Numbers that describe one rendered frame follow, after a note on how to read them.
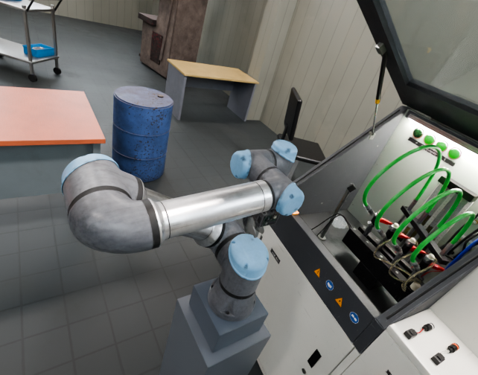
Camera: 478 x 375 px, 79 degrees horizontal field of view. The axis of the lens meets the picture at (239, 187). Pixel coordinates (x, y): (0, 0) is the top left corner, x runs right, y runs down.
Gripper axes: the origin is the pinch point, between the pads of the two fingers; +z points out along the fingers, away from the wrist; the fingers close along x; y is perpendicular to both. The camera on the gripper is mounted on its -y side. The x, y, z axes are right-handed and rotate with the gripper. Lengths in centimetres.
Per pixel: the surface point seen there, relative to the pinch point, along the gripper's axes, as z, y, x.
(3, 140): 24, -113, -72
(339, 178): -3, -16, 67
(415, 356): 5, 55, 25
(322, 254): 7.7, 13.7, 29.6
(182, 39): 26, -481, 177
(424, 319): 4, 50, 41
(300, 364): 59, 32, 28
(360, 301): 7.6, 35.2, 27.2
